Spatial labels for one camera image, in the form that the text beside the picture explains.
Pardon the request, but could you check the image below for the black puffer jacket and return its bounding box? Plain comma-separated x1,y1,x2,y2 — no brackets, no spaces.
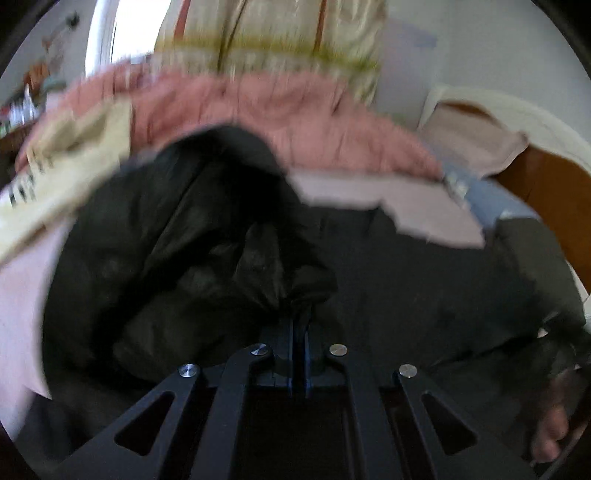
41,124,340,416

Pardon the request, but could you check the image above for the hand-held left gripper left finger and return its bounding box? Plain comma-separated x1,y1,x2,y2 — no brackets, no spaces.
55,316,301,480

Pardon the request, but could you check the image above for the wooden desk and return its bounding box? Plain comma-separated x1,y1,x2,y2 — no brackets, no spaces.
0,124,33,155

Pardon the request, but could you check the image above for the cream printed hoodie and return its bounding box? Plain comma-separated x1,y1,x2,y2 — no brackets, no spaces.
0,99,134,264

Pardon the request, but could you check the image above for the beige cloth on chair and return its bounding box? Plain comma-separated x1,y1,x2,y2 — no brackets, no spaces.
418,104,529,178

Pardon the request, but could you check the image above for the person's right hand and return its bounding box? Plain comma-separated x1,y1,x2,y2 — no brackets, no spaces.
530,369,585,462

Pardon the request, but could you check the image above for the white and wooden headboard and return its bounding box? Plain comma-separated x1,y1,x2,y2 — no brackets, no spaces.
418,85,591,296

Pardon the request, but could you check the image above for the window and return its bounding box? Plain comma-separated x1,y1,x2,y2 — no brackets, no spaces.
88,0,171,75

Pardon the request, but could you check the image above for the light blue cloth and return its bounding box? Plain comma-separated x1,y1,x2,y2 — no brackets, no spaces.
443,171,539,227

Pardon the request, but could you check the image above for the wall lamp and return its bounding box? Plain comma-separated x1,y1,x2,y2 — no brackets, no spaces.
44,14,79,51

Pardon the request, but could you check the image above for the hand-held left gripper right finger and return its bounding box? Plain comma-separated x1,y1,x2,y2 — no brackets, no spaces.
301,318,539,480

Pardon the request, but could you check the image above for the dark green folded garment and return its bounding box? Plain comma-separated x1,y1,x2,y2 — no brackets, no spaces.
318,203,587,384

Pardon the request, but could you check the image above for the pink checked quilt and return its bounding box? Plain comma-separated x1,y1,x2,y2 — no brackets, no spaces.
16,62,444,181

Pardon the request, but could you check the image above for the tree print curtain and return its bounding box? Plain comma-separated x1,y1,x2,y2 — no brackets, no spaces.
154,0,389,104

